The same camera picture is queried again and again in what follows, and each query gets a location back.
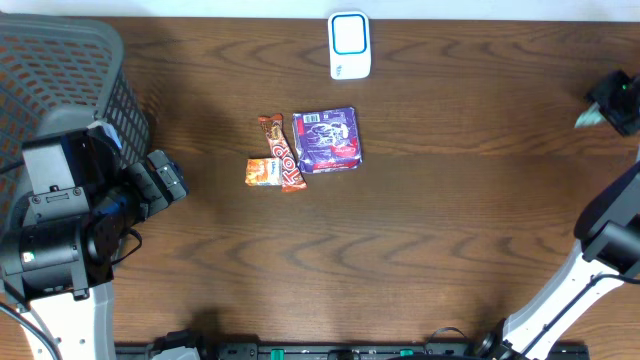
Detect orange chocolate bar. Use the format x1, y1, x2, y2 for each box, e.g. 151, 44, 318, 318
258, 114, 307, 192

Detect white barcode scanner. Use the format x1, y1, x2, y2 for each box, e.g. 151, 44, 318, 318
327, 11, 372, 80

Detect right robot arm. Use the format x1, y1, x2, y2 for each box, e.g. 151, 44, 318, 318
473, 164, 639, 359

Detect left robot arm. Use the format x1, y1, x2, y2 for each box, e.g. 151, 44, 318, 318
1, 123, 189, 359

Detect grey plastic mesh basket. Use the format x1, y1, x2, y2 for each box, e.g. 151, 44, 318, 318
0, 13, 151, 231

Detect teal white snack packet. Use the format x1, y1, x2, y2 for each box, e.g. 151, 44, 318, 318
574, 103, 606, 128

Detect small orange snack packet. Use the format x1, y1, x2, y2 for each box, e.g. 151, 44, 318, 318
245, 158, 282, 186

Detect purple snack packet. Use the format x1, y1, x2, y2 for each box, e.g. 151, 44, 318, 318
292, 107, 362, 174

